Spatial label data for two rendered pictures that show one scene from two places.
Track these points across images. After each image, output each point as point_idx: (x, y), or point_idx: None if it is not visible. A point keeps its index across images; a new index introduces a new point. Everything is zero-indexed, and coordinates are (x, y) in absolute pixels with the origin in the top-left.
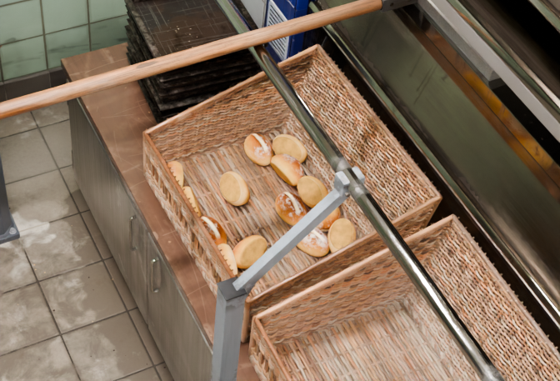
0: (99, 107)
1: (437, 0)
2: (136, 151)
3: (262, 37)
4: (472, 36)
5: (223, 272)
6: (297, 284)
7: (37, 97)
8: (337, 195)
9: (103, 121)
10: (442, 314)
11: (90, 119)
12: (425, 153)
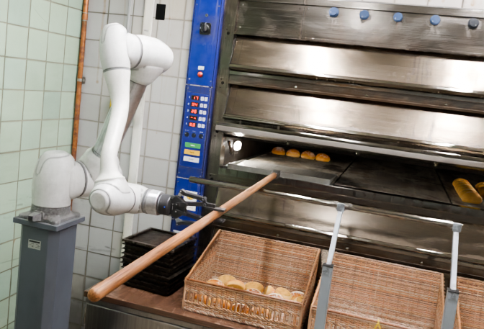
0: (128, 298)
1: (325, 142)
2: (166, 304)
3: (263, 183)
4: (348, 145)
5: (279, 301)
6: (307, 294)
7: (232, 200)
8: (341, 212)
9: (137, 301)
10: (417, 216)
11: (128, 304)
12: (310, 230)
